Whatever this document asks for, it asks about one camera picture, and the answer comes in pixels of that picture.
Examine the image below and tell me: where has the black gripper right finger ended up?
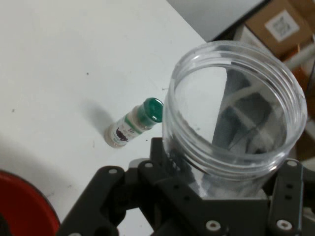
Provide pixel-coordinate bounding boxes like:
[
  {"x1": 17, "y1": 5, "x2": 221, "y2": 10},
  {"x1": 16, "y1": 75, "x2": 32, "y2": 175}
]
[{"x1": 264, "y1": 158, "x2": 315, "y2": 236}]

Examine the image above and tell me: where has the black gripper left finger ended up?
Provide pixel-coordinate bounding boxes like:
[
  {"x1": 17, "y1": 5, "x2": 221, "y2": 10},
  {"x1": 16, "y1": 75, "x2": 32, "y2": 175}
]
[{"x1": 58, "y1": 137, "x2": 208, "y2": 236}]

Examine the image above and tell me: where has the clear plastic jar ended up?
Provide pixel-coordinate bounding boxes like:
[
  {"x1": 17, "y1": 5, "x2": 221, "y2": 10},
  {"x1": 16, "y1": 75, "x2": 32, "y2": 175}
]
[{"x1": 161, "y1": 40, "x2": 308, "y2": 199}]

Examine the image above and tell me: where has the green-capped spice bottle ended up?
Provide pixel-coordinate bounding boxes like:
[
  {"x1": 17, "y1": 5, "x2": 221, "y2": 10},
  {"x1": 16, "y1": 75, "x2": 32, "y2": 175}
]
[{"x1": 103, "y1": 97, "x2": 164, "y2": 149}]

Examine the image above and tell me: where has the red bowl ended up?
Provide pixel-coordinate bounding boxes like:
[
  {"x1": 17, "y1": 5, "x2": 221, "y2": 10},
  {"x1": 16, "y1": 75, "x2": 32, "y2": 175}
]
[{"x1": 0, "y1": 169, "x2": 61, "y2": 236}]

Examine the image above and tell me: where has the white tube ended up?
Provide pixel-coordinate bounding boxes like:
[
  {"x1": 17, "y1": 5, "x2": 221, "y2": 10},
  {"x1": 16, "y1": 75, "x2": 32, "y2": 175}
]
[{"x1": 283, "y1": 43, "x2": 315, "y2": 70}]

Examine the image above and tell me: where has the cardboard box with white label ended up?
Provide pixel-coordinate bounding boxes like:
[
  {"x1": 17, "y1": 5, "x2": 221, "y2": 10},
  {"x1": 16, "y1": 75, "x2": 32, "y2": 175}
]
[{"x1": 245, "y1": 0, "x2": 315, "y2": 59}]

